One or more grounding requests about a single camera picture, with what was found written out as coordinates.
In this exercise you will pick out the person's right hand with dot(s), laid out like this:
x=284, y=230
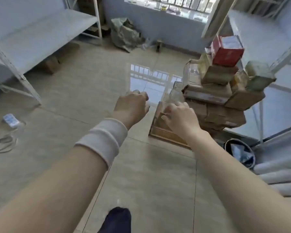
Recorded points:
x=182, y=118

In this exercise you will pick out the person's left hand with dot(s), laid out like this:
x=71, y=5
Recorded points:
x=132, y=106

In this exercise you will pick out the stack of cardboard parcels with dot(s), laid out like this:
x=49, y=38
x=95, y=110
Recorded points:
x=215, y=116

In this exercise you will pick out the red parcel box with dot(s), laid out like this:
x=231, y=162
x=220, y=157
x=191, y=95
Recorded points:
x=226, y=56

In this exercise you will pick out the small yellow-taped box marked 2-2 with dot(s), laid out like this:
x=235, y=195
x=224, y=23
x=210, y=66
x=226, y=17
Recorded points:
x=259, y=77

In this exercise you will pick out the person's right forearm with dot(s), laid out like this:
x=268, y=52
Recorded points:
x=232, y=181

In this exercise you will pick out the person's left forearm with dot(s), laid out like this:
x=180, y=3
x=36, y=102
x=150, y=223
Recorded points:
x=51, y=191

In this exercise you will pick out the person's dark trousers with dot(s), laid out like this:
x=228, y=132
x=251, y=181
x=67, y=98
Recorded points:
x=118, y=219

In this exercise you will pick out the white wristband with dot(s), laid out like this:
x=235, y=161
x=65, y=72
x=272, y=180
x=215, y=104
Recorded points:
x=101, y=140

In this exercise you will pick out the black trash bin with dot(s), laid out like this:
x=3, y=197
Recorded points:
x=240, y=152

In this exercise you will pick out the small dark stand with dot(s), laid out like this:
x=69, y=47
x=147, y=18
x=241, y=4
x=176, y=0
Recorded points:
x=159, y=44

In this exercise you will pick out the flattened cardboard box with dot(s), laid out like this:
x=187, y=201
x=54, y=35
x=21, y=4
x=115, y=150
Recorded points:
x=51, y=64

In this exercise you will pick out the window with metal bars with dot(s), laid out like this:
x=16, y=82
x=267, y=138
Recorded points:
x=160, y=3

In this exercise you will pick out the white radiator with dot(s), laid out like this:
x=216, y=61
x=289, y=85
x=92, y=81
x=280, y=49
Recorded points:
x=279, y=177

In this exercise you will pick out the white power strip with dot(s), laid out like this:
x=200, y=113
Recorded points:
x=11, y=120

